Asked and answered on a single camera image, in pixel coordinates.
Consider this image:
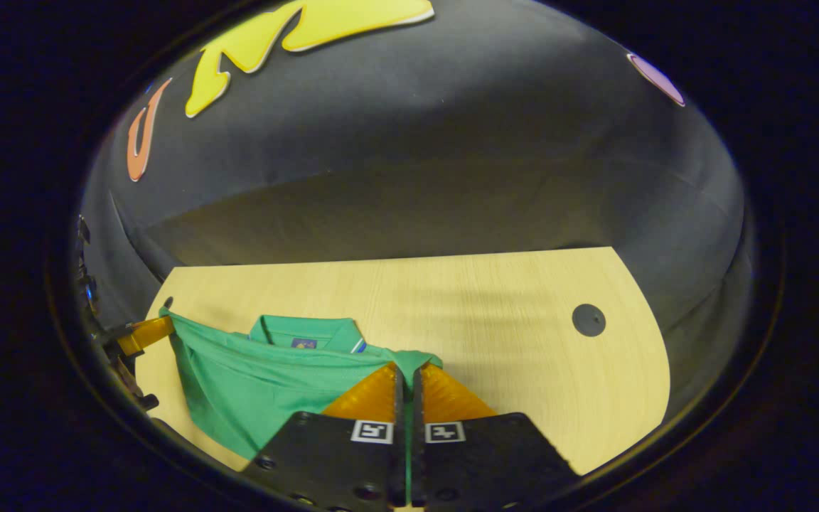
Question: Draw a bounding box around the black backdrop cloth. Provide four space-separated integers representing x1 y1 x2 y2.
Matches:
79 0 748 420

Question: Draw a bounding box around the green T-shirt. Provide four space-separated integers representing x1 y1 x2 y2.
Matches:
159 307 444 506

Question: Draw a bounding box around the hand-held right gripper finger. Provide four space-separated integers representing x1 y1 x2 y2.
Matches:
409 363 581 512
242 361 408 512

